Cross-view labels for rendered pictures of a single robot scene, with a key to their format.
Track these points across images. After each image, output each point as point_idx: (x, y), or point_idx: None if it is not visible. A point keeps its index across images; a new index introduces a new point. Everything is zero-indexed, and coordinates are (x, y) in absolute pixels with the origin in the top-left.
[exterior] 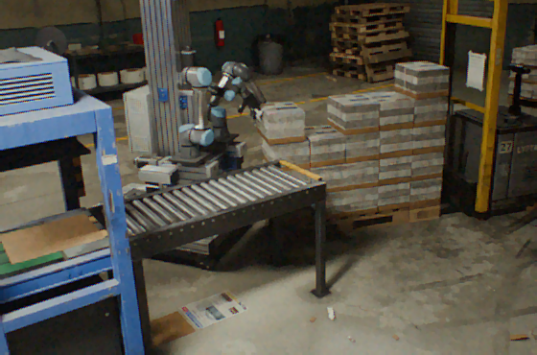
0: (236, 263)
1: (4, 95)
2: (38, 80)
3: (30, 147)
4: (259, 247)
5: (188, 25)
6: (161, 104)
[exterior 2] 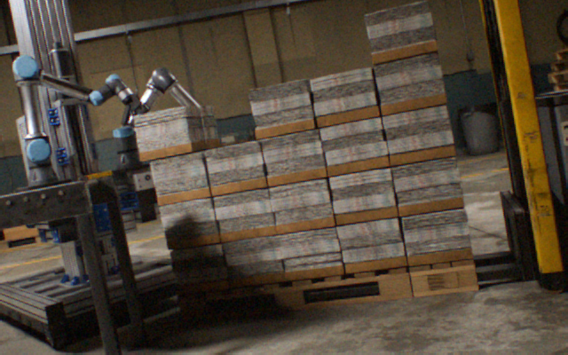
0: (97, 343)
1: None
2: None
3: None
4: (155, 326)
5: (67, 21)
6: None
